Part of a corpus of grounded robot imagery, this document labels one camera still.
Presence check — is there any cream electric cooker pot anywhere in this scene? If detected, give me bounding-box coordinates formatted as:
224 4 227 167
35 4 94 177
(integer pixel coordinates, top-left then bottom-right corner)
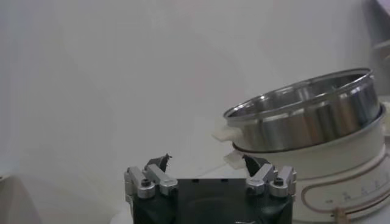
224 102 390 224

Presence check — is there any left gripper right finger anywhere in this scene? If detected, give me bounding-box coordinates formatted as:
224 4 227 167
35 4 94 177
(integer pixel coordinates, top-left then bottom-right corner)
242 154 298 198

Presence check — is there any stainless steel steamer basket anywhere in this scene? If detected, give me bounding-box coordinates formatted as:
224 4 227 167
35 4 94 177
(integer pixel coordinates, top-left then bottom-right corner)
212 67 384 153

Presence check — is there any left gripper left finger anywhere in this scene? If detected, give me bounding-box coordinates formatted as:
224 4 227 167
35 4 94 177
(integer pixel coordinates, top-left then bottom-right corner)
124 153 179 204

